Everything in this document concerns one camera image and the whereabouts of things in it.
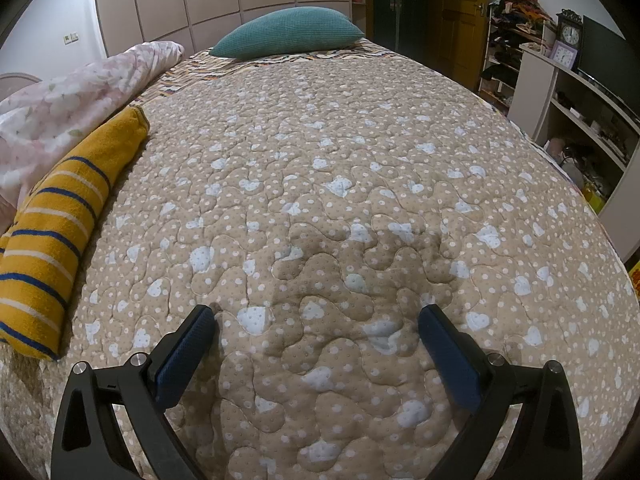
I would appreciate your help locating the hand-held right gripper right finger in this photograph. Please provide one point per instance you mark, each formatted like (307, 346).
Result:
(452, 360)

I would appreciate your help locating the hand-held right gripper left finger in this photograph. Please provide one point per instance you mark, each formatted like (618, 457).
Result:
(182, 360)

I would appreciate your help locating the yellow striped shirt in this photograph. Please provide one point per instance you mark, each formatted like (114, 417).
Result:
(60, 240)

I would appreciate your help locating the cluttered clothes rack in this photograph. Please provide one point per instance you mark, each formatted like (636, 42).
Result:
(505, 50)

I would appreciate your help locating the beige quilted bedspread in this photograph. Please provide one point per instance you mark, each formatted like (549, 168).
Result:
(350, 200)

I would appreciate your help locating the white shelf unit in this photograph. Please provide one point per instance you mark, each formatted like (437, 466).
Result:
(570, 105)

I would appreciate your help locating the pink floral blanket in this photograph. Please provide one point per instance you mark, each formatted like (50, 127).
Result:
(60, 105)

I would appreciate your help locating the purple clock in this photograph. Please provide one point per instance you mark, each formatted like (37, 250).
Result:
(562, 55)

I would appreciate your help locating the round-backed chair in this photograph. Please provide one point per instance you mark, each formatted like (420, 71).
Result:
(17, 80)

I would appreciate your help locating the black television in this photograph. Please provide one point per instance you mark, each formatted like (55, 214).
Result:
(607, 55)

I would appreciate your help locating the teal pillow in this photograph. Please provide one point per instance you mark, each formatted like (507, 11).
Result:
(290, 32)

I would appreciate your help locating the yellow wooden door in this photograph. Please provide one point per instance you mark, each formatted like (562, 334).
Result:
(457, 15)

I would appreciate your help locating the black ornate clock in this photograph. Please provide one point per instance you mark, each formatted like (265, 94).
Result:
(570, 32)

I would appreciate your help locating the dark green door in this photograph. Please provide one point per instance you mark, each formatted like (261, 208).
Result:
(397, 0)

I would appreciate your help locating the wall switch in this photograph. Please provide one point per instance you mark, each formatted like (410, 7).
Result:
(71, 37)

